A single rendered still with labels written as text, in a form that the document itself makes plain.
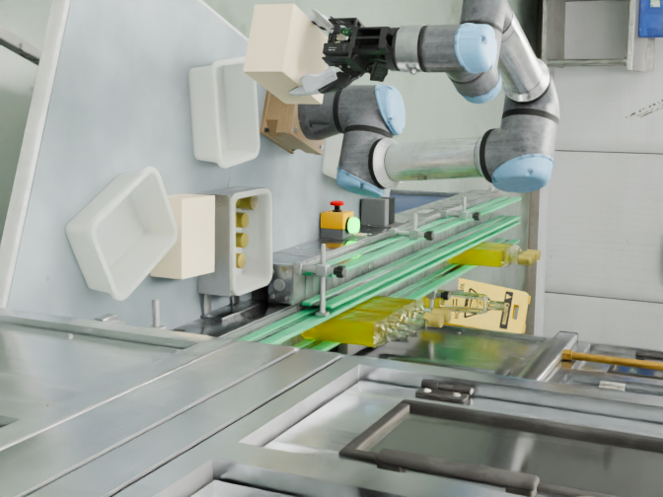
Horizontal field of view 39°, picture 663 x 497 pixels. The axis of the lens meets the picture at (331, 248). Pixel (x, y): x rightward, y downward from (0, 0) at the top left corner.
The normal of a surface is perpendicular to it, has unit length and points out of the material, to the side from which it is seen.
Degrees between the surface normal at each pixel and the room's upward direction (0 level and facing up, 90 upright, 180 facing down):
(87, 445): 90
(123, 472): 90
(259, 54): 90
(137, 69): 0
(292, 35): 0
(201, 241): 0
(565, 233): 90
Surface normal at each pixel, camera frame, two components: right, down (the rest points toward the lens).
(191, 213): 0.90, 0.07
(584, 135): -0.43, 0.15
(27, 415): 0.00, -0.99
